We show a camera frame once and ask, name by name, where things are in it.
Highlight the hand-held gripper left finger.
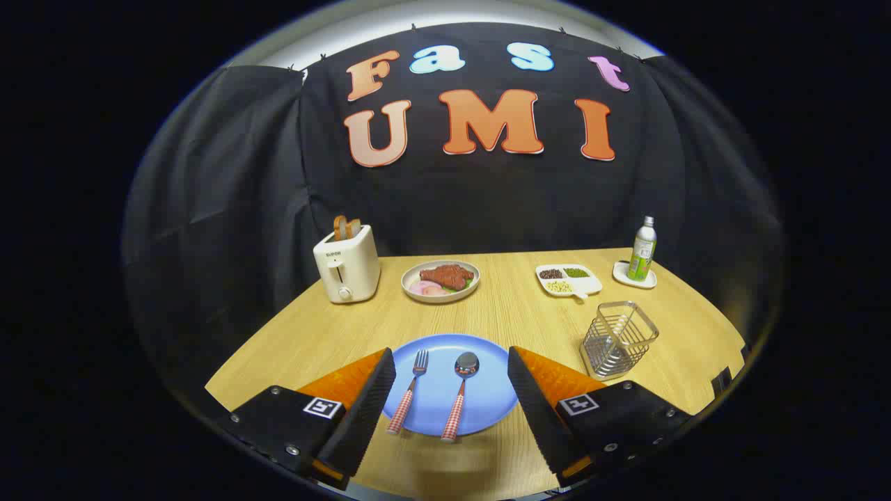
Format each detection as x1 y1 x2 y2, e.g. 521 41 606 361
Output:
221 347 397 491

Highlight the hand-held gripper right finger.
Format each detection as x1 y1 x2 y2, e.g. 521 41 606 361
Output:
507 346 693 488

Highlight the fork with red checked handle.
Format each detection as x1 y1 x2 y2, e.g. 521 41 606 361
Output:
386 349 429 436

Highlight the spoon with red checked handle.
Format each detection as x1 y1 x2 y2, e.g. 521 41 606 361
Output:
440 351 480 443

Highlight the blue plate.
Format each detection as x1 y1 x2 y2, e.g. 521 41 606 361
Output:
381 333 519 437

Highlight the beige oval plate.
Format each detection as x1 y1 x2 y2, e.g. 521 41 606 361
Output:
401 260 481 304

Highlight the white divided dish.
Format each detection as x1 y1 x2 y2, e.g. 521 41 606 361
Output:
535 264 604 300

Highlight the white toaster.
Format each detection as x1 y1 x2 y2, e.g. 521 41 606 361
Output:
313 224 381 305

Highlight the brown meat piece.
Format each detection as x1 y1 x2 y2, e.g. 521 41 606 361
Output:
419 264 475 291

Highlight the white square coaster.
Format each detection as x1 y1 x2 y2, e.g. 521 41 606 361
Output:
613 260 658 289

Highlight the silver bottle with green label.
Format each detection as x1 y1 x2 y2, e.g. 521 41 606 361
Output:
626 216 658 283

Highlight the black backdrop cloth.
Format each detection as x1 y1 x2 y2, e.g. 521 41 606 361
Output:
122 21 784 418

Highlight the metal wire cutlery holder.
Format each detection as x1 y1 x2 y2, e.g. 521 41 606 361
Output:
579 301 660 381

